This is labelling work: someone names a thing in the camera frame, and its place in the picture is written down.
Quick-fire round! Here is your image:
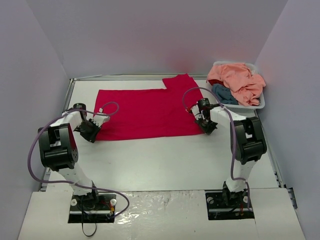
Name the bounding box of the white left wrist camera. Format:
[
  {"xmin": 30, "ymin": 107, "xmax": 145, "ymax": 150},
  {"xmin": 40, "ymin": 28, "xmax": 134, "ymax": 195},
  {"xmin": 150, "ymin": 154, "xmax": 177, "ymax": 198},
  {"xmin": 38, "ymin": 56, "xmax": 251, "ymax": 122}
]
[{"xmin": 92, "ymin": 107, "xmax": 110, "ymax": 128}]

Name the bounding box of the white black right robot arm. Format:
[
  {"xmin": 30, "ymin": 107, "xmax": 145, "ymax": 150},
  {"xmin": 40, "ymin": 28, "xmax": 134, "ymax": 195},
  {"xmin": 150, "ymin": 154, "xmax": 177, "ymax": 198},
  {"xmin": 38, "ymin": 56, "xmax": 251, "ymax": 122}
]
[{"xmin": 189, "ymin": 98, "xmax": 267, "ymax": 207}]

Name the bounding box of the white plastic laundry basket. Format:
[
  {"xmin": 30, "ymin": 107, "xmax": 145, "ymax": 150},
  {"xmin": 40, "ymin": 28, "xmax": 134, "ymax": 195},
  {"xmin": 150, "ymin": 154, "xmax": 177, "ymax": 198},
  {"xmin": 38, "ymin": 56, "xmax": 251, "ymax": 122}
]
[{"xmin": 213, "ymin": 60, "xmax": 265, "ymax": 113}]

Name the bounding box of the teal blue t shirt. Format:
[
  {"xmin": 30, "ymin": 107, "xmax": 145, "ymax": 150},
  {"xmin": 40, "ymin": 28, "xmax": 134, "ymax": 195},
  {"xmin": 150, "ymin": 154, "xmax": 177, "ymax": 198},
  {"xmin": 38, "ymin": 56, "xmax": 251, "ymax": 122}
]
[{"xmin": 212, "ymin": 83, "xmax": 239, "ymax": 105}]

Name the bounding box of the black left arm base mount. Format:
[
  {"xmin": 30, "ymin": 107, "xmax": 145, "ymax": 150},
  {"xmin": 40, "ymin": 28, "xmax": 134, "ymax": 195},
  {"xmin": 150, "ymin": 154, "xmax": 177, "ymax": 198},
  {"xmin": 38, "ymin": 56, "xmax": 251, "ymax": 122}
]
[{"xmin": 68, "ymin": 193, "xmax": 117, "ymax": 224}]

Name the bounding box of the salmon pink t shirt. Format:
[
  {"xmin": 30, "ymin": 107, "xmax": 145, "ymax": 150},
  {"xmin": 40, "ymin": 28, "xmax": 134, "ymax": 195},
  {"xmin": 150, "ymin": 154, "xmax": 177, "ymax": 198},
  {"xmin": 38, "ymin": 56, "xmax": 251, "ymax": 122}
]
[{"xmin": 207, "ymin": 62, "xmax": 266, "ymax": 107}]

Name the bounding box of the crimson red t shirt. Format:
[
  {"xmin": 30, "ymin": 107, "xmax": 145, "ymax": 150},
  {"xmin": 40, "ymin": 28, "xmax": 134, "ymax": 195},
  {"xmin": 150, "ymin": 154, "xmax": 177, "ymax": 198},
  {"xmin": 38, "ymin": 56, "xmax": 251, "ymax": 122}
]
[{"xmin": 94, "ymin": 74, "xmax": 203, "ymax": 141}]

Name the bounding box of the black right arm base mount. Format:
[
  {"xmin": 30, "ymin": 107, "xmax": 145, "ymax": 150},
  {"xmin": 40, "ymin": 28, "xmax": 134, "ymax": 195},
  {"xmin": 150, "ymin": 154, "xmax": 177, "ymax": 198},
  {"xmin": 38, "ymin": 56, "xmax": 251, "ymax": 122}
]
[{"xmin": 205, "ymin": 190, "xmax": 255, "ymax": 221}]

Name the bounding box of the black cable loop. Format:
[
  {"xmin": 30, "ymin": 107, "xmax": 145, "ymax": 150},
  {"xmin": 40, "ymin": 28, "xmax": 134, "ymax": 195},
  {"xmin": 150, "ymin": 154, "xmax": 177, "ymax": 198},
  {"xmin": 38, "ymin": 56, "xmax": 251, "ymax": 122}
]
[{"xmin": 81, "ymin": 219, "xmax": 98, "ymax": 238}]

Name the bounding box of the dark red t shirt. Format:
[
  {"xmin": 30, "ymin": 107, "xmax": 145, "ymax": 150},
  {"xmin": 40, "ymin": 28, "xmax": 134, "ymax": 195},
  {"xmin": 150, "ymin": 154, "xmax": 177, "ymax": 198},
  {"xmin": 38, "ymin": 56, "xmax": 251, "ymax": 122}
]
[{"xmin": 207, "ymin": 79, "xmax": 224, "ymax": 86}]

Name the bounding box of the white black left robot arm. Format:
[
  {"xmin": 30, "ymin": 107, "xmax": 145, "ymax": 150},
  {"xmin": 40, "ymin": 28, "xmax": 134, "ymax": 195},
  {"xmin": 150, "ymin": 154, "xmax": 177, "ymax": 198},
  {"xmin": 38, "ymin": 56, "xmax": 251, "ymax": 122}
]
[{"xmin": 38, "ymin": 103, "xmax": 109, "ymax": 209}]

